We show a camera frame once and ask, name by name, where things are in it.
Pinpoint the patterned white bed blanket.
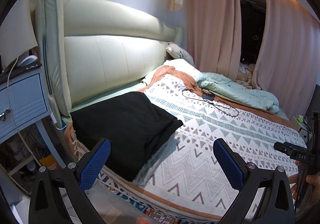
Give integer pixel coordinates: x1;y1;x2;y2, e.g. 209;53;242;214
64;65;308;224

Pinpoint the pink left curtain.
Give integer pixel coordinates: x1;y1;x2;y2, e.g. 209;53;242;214
185;0;241;80

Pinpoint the person's right hand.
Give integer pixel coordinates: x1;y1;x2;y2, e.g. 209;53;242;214
288;161;319;223

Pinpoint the white computer mouse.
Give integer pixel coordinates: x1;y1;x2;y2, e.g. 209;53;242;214
17;55;37;67

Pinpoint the black charger cable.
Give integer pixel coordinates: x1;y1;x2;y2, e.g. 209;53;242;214
181;88;239;118

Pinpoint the black power adapter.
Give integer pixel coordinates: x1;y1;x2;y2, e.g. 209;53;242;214
202;93;215;101

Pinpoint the white charging cable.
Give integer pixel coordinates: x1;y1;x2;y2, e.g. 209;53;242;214
6;57;36;157

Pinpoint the cream padded headboard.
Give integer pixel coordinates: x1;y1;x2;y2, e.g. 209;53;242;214
35;0;183;119

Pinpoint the mint green duvet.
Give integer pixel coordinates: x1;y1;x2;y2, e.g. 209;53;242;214
197;72;288;119

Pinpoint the white pillow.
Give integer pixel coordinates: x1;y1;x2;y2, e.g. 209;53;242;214
142;59;202;86

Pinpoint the black garment with yellow logo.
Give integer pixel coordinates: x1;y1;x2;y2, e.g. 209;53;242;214
71;92;183;182

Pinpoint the blue bedside table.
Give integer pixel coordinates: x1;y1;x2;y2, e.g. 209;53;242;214
0;66;67;196

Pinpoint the beige fluffy blanket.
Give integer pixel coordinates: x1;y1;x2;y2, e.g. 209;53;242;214
235;63;255;89

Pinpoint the green fitted sheet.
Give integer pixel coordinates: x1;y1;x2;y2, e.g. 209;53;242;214
71;80;146;112

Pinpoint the grey plush toy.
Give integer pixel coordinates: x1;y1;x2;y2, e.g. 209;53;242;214
166;43;195;66

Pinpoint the pink right curtain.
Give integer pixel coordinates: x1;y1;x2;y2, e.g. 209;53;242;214
253;0;319;116

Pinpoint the pink curtain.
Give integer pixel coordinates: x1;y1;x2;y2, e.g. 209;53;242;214
185;0;241;80
253;0;319;116

